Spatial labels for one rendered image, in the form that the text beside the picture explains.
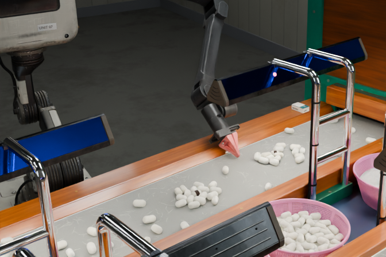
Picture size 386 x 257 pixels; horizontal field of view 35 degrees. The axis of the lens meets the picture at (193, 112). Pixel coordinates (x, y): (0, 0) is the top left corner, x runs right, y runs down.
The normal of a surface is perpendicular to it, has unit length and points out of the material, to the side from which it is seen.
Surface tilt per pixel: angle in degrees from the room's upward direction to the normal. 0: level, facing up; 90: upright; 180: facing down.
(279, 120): 0
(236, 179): 0
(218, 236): 58
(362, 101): 90
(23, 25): 90
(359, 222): 0
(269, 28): 90
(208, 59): 48
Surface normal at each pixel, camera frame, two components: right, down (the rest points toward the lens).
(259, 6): -0.89, 0.20
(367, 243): -0.04, -0.93
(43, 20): 0.46, 0.30
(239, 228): 0.50, -0.26
